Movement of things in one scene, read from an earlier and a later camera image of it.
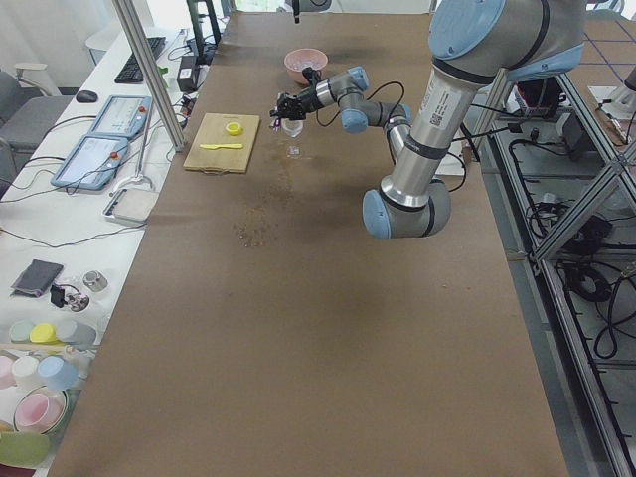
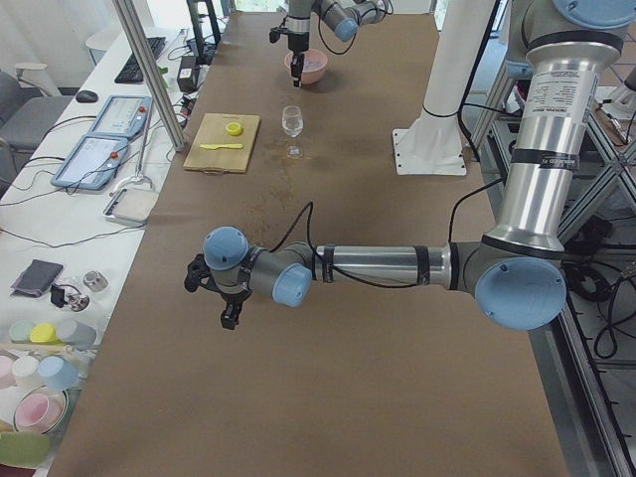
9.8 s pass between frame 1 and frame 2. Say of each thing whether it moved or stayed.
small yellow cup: stayed
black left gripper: moved
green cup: stayed
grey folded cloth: stayed
